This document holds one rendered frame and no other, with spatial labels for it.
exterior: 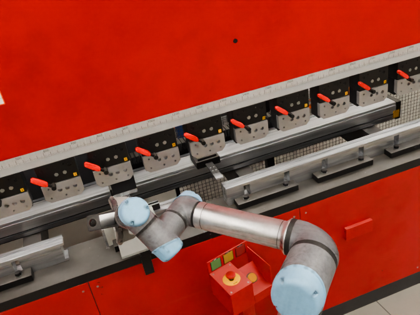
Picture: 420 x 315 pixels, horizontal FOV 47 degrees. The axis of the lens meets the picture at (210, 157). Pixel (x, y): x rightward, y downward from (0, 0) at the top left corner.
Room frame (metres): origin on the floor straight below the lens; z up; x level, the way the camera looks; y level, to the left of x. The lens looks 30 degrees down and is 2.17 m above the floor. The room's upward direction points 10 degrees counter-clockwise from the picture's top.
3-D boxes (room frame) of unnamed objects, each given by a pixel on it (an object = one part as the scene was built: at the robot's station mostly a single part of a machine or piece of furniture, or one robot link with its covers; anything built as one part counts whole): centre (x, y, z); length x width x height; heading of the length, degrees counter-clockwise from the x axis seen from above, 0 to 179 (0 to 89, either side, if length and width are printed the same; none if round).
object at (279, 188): (1.78, -0.23, 0.89); 0.30 x 0.05 x 0.03; 105
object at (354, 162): (1.88, -0.61, 0.89); 0.30 x 0.05 x 0.03; 105
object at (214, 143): (1.77, 0.01, 1.26); 0.15 x 0.09 x 0.17; 105
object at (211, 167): (1.93, 0.01, 1.01); 0.26 x 0.12 x 0.05; 15
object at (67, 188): (1.62, 0.59, 1.26); 0.15 x 0.09 x 0.17; 105
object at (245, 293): (1.43, -0.04, 0.75); 0.20 x 0.16 x 0.18; 118
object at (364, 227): (1.79, -0.66, 0.58); 0.15 x 0.02 x 0.07; 105
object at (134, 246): (1.54, 0.34, 1.00); 0.26 x 0.18 x 0.01; 15
